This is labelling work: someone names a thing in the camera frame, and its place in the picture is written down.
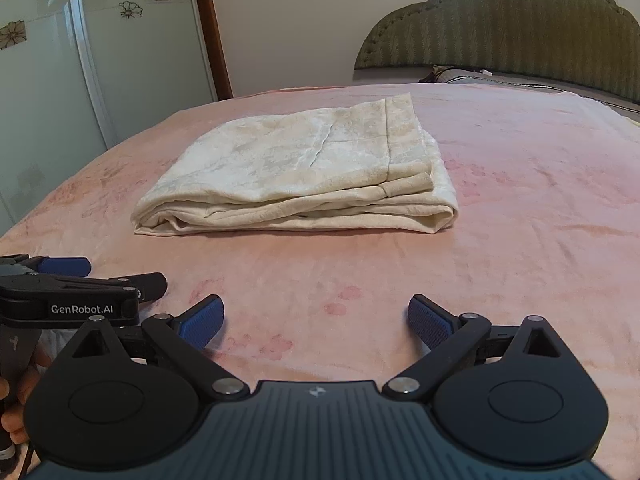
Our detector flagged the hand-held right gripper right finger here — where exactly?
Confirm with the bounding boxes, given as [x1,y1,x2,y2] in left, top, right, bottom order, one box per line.
[382,294,569,402]

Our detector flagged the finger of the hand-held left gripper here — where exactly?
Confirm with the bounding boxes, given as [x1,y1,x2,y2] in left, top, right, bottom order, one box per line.
[0,254,93,279]
[90,272,169,306]

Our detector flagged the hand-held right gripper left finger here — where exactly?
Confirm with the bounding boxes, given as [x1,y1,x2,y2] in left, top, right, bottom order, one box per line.
[65,294,251,402]

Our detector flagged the cream pants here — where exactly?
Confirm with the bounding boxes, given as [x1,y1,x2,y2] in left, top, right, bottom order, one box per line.
[131,92,460,237]

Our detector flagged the person's left hand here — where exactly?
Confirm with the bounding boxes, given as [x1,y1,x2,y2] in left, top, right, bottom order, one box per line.
[0,346,52,445]

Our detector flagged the pink blanket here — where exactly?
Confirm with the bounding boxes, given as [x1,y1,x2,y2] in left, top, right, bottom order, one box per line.
[0,82,640,480]

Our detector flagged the flower-patterned wardrobe door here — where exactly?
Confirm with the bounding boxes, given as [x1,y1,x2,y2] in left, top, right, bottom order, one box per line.
[0,0,219,238]

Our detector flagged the olive padded headboard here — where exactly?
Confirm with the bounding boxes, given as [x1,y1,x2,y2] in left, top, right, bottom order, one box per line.
[354,0,640,107]

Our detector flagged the brown wooden door frame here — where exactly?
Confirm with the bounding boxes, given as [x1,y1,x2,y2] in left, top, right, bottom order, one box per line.
[190,0,235,102]

